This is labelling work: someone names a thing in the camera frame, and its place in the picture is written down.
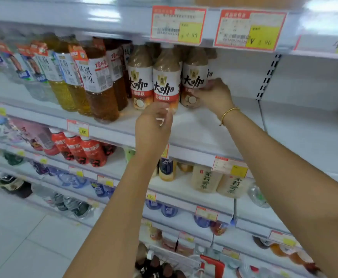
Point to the brown coffee drink bottle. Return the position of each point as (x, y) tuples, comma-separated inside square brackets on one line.
[(140, 81), (193, 78), (211, 56), (166, 83)]

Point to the pale green drink bottle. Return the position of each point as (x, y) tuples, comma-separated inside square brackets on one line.
[(130, 154)]

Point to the person's left hand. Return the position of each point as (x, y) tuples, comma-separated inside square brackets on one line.
[(151, 130)]

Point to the person's left forearm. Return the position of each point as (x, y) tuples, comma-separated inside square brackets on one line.
[(119, 214)]

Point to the red-framed price label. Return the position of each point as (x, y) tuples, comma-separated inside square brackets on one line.
[(248, 30), (177, 24)]

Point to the yellow tea bottle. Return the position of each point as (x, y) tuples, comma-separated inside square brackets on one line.
[(79, 98), (60, 92)]

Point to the row of pastel drink bottles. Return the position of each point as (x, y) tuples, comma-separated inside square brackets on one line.
[(27, 136)]

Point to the orange red drink bottle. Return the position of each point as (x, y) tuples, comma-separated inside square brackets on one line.
[(218, 228)]

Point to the blue drink bottle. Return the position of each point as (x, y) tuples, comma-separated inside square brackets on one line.
[(169, 211), (153, 204), (202, 221)]

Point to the small shelf price label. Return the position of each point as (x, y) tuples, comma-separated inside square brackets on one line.
[(283, 238), (206, 214), (229, 166), (76, 171), (77, 128), (105, 180), (150, 196)]

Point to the row of blue drink bottles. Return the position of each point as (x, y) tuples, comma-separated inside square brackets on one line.
[(67, 178)]

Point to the person's right hand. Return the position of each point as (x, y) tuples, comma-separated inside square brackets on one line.
[(218, 98)]

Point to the row of dark drink bottles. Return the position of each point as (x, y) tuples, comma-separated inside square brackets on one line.
[(15, 185)]

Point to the person's right forearm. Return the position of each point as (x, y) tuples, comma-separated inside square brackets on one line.
[(287, 185)]

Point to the slotted shelf upright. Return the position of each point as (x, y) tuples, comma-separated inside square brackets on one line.
[(269, 76)]

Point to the clear water bottle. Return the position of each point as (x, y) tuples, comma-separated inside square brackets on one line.
[(35, 83), (11, 65)]

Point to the person's left fingers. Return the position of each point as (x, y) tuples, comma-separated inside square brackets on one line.
[(162, 106)]

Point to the cream tea bottle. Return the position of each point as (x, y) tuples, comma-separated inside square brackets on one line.
[(205, 178), (232, 185)]

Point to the row of brown drink bottles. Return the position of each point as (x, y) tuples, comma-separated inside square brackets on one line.
[(290, 254)]

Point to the clear round bottle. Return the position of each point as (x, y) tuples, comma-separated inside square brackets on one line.
[(257, 196)]

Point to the white store shelf unit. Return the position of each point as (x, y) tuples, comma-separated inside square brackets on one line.
[(215, 133)]

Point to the dark amber tea bottle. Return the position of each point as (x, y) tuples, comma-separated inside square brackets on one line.
[(119, 89), (99, 95)]

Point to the person's right fingers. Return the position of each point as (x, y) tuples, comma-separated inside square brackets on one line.
[(212, 83)]

